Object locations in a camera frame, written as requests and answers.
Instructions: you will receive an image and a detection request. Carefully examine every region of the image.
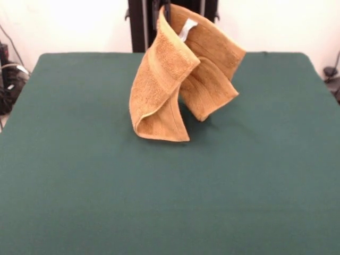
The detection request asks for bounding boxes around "tan terry towel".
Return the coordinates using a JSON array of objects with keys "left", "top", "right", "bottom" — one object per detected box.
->
[{"left": 128, "top": 3, "right": 247, "bottom": 142}]

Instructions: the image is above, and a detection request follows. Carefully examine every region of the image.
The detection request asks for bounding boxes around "dark green table cloth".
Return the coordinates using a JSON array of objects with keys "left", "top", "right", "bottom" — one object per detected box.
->
[{"left": 0, "top": 52, "right": 340, "bottom": 255}]

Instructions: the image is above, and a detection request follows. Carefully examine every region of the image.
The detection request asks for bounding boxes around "black cable and plug pile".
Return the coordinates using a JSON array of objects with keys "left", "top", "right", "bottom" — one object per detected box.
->
[{"left": 0, "top": 44, "right": 30, "bottom": 116}]

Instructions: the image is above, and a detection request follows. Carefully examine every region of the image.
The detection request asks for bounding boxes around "black plug with cable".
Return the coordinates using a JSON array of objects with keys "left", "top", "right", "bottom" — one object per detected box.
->
[{"left": 323, "top": 66, "right": 340, "bottom": 104}]

